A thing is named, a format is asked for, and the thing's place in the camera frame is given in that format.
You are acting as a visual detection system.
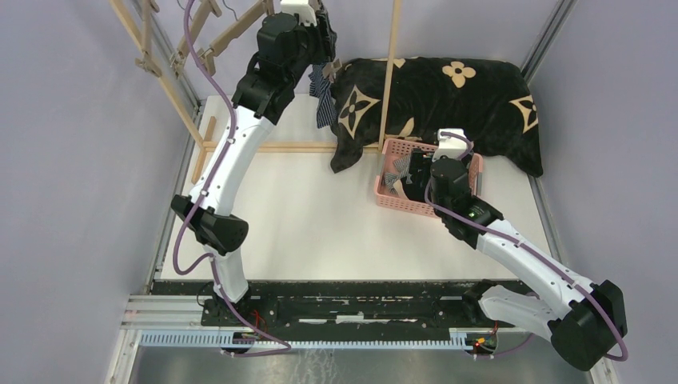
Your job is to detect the aluminium frame rail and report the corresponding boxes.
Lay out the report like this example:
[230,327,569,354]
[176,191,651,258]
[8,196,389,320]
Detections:
[521,0,576,83]

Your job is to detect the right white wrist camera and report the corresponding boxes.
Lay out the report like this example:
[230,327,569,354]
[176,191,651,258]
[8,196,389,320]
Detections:
[433,128,471,162]

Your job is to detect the wooden clothes rack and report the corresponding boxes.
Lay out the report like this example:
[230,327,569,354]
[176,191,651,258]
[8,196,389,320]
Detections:
[109,0,402,182]

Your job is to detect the beige clip hanger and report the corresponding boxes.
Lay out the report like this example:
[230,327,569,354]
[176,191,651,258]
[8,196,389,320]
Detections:
[201,0,274,75]
[171,0,222,78]
[317,0,343,83]
[134,0,162,78]

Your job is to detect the black underwear beige waistband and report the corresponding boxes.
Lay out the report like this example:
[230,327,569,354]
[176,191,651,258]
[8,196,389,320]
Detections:
[400,170,430,203]

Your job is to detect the grey striped underwear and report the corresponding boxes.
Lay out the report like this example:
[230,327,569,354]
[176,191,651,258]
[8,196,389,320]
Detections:
[382,154,410,200]

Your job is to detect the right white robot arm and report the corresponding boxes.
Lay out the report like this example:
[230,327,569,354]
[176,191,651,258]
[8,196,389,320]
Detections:
[406,150,630,371]

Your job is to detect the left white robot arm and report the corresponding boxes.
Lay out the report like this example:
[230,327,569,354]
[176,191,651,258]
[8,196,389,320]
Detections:
[171,1,337,326]

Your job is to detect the black floral blanket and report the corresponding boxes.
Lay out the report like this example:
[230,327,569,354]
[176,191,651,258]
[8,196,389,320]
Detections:
[330,57,544,178]

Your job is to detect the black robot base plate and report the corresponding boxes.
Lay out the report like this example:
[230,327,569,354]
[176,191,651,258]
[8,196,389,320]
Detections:
[150,281,504,354]

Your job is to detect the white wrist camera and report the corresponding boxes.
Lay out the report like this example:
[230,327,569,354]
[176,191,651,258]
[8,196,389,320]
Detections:
[433,128,471,162]
[281,0,321,26]

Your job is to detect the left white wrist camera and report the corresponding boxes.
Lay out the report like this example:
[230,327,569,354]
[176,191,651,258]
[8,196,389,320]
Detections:
[281,0,321,26]

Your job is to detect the pink plastic basket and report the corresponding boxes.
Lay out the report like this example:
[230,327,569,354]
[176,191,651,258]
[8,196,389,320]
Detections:
[374,138,483,218]

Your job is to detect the empty beige clip hanger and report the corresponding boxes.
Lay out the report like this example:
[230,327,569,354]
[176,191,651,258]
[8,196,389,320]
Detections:
[134,0,162,78]

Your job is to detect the navy striped boxer shorts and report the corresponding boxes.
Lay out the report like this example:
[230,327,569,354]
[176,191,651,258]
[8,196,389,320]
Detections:
[309,64,337,129]

